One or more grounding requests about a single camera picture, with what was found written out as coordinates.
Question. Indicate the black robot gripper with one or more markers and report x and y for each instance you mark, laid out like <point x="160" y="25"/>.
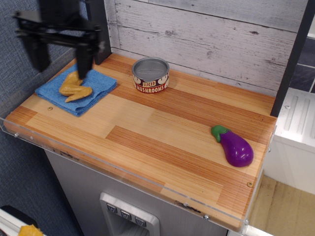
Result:
<point x="59" y="22"/>

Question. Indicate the yellow toy chicken wing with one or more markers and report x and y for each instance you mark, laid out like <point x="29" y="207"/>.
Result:
<point x="72" y="89"/>

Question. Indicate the folded blue cloth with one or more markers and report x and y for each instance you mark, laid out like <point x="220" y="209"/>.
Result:
<point x="101" y="85"/>

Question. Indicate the sliced mushrooms tin can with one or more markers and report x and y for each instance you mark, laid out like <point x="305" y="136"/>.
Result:
<point x="150" y="75"/>

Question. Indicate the silver toy fridge cabinet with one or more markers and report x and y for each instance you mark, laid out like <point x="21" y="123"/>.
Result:
<point x="83" y="185"/>

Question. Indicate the silver dispenser button panel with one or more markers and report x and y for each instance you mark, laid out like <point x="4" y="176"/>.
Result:
<point x="124" y="219"/>

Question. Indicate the yellow object bottom left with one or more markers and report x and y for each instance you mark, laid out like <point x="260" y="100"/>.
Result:
<point x="30" y="230"/>

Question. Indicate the purple toy eggplant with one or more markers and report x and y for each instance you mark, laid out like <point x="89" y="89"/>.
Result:
<point x="238" y="151"/>

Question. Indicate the white toy sink unit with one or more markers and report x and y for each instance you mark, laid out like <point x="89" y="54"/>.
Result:
<point x="291" y="155"/>

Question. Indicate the right black frame post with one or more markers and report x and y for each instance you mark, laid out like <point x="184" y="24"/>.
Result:
<point x="294" y="57"/>

